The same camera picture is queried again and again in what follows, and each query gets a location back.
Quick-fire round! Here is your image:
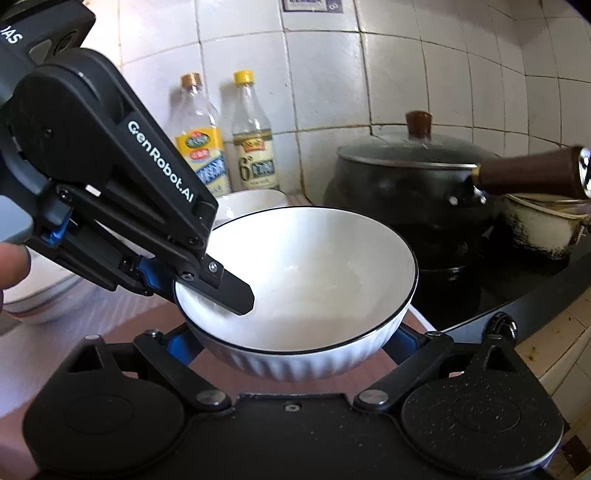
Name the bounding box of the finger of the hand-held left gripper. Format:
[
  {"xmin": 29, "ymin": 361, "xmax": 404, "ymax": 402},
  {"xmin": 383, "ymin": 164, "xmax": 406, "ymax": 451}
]
[
  {"xmin": 55, "ymin": 184, "xmax": 256, "ymax": 317},
  {"xmin": 27, "ymin": 210, "xmax": 177, "ymax": 302}
]

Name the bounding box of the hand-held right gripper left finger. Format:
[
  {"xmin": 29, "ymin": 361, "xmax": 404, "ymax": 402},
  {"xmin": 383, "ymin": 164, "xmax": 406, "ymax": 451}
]
[{"xmin": 67, "ymin": 329, "xmax": 232, "ymax": 413}]

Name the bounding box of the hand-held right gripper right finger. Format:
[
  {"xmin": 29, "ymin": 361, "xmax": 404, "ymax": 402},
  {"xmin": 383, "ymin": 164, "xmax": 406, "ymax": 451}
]
[{"xmin": 353, "ymin": 323, "xmax": 525, "ymax": 413}]

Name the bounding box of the white ribbed bowl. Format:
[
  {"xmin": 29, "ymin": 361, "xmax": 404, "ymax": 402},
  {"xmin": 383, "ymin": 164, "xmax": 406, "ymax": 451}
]
[
  {"xmin": 174, "ymin": 206, "xmax": 419, "ymax": 383},
  {"xmin": 215, "ymin": 189, "xmax": 290, "ymax": 227}
]

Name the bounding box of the person's left hand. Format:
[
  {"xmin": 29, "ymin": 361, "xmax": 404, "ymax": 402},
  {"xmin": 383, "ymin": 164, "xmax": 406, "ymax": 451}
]
[{"xmin": 0, "ymin": 242, "xmax": 32, "ymax": 315}]

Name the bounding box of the white sun print plate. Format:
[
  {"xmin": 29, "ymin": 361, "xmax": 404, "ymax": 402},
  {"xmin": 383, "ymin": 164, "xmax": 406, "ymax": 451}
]
[{"xmin": 7, "ymin": 249, "xmax": 89, "ymax": 303}]

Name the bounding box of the white dark-rimmed plate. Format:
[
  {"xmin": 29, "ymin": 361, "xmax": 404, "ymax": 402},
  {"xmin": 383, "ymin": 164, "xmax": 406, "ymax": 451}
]
[{"xmin": 4, "ymin": 281, "xmax": 90, "ymax": 325}]

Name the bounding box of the black gas stove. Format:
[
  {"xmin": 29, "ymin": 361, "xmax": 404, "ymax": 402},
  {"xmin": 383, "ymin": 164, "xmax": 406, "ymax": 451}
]
[{"xmin": 318, "ymin": 222, "xmax": 591, "ymax": 344}]

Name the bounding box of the cooking wine bottle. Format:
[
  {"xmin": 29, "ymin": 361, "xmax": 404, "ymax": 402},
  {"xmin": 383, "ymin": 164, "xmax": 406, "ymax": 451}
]
[{"xmin": 173, "ymin": 72, "xmax": 232, "ymax": 199}]

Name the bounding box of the clear vinegar bottle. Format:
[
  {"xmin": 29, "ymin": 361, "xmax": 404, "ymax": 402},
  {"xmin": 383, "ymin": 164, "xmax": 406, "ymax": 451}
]
[{"xmin": 231, "ymin": 69, "xmax": 281, "ymax": 192}]

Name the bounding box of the black pot with glass lid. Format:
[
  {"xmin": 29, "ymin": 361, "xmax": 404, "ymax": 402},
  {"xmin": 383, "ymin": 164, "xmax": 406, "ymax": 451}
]
[{"xmin": 323, "ymin": 110, "xmax": 591, "ymax": 274}]

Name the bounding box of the cream pot with lid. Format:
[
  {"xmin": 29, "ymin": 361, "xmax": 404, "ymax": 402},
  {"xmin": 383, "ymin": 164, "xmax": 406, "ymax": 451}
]
[{"xmin": 501, "ymin": 191, "xmax": 591, "ymax": 262}]

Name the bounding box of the grey wall sticker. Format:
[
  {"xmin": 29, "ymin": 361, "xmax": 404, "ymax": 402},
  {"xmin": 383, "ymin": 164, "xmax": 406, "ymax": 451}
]
[{"xmin": 281, "ymin": 0, "xmax": 343, "ymax": 14}]

